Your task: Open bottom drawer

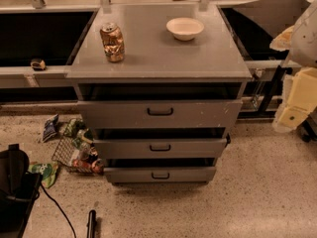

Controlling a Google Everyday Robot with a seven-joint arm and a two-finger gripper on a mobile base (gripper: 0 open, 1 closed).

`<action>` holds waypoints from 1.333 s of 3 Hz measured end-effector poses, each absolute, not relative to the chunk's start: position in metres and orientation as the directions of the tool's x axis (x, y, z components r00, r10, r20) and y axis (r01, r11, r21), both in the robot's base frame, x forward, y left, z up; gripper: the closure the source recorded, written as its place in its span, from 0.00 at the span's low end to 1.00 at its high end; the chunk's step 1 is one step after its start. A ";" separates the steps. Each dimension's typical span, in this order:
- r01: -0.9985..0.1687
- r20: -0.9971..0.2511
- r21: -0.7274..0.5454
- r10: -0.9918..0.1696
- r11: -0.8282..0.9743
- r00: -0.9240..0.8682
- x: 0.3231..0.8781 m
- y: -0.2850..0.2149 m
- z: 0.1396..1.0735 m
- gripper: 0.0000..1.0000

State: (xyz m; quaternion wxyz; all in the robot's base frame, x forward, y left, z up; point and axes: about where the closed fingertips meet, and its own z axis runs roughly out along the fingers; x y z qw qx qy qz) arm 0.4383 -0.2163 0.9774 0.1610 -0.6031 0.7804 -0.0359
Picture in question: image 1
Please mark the grey bottom drawer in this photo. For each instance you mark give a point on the grey bottom drawer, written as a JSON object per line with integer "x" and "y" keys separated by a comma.
{"x": 177, "y": 174}

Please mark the grey drawer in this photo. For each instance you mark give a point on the grey drawer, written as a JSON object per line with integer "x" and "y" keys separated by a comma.
{"x": 159, "y": 114}
{"x": 177, "y": 174}
{"x": 160, "y": 148}

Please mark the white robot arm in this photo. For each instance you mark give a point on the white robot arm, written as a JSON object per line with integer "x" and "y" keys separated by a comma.
{"x": 299, "y": 93}

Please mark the grey top drawer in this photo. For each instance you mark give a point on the grey top drawer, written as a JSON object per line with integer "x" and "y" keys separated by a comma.
{"x": 159, "y": 114}

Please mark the grey drawer cabinet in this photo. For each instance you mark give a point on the grey drawer cabinet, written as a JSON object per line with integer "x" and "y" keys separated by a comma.
{"x": 158, "y": 67}

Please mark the grey middle drawer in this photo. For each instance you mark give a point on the grey middle drawer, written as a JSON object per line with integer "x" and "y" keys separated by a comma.
{"x": 160, "y": 148}

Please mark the white bowl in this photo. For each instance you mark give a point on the white bowl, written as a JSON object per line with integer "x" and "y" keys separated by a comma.
{"x": 185, "y": 29}

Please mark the crushed gold soda can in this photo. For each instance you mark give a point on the crushed gold soda can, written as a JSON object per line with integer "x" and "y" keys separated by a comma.
{"x": 113, "y": 42}

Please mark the blue snack bag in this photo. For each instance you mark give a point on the blue snack bag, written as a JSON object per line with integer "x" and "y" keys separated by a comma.
{"x": 50, "y": 128}

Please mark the green snack bag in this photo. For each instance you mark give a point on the green snack bag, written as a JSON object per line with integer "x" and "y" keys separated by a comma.
{"x": 47, "y": 171}

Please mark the yellow tape measure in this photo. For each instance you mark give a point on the yellow tape measure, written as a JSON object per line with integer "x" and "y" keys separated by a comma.
{"x": 38, "y": 64}

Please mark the black stand with tray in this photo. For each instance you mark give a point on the black stand with tray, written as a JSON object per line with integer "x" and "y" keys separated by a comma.
{"x": 273, "y": 16}

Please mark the wire basket with snacks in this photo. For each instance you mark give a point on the wire basket with snacks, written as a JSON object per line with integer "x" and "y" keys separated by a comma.
{"x": 76, "y": 151}

